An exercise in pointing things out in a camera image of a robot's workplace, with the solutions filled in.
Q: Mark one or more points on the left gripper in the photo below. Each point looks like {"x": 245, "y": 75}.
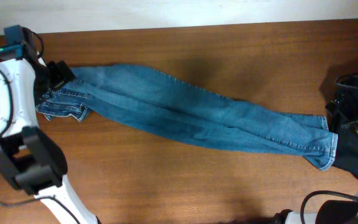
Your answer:
{"x": 62, "y": 73}

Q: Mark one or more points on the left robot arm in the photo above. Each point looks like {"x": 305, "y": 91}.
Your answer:
{"x": 29, "y": 159}

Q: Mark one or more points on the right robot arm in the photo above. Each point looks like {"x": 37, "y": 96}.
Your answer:
{"x": 328, "y": 206}

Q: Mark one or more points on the blue denim jeans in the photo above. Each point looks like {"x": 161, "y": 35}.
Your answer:
{"x": 150, "y": 100}

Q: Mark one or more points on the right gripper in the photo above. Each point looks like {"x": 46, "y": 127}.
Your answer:
{"x": 344, "y": 104}

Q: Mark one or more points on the black folded garment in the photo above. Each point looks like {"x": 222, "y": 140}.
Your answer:
{"x": 346, "y": 157}

